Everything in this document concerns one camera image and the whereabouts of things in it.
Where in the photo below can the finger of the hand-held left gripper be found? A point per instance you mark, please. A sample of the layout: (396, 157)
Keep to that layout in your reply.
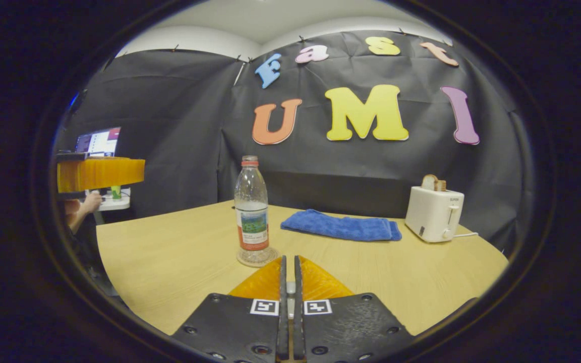
(101, 174)

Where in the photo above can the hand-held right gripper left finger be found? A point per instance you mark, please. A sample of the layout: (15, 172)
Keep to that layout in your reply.
(284, 302)

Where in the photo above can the white toaster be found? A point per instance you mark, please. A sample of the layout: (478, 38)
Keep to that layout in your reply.
(431, 214)

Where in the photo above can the bread slice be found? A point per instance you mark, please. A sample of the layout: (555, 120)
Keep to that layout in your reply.
(432, 182)

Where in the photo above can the black backdrop cloth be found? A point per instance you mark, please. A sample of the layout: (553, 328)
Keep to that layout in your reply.
(179, 126)

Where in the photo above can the computer monitor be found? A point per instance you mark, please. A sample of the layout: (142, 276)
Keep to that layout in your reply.
(100, 142)

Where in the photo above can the green bottle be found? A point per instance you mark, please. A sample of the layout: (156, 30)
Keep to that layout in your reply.
(116, 193)

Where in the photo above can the blue folded towel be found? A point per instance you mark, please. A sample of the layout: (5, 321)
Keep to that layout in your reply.
(341, 227)

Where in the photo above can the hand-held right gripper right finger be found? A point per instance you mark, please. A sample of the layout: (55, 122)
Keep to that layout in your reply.
(298, 302)

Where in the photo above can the white side table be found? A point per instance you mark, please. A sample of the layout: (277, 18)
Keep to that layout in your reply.
(116, 204)

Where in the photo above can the clear plastic water bottle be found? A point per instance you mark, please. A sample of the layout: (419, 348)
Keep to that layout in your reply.
(251, 212)

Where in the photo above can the round wooden coaster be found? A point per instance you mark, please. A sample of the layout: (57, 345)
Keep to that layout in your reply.
(270, 257)

